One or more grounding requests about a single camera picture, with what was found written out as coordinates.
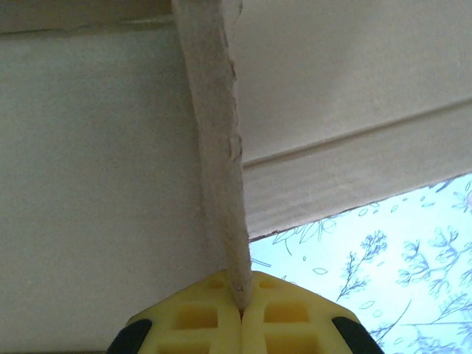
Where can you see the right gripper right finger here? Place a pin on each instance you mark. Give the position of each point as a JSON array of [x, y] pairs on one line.
[[287, 321]]

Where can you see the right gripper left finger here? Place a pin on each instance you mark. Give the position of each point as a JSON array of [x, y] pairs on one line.
[[199, 324]]

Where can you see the brown cardboard box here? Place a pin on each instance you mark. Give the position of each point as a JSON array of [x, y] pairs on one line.
[[110, 147]]

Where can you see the floral table cover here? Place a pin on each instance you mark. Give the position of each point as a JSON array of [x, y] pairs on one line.
[[387, 276]]

